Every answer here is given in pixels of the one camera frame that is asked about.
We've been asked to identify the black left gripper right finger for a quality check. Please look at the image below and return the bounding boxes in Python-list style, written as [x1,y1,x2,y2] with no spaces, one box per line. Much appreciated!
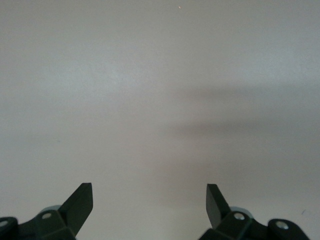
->
[198,183,311,240]

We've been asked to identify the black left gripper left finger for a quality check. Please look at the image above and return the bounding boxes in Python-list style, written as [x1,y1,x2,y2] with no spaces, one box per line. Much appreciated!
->
[0,182,94,240]

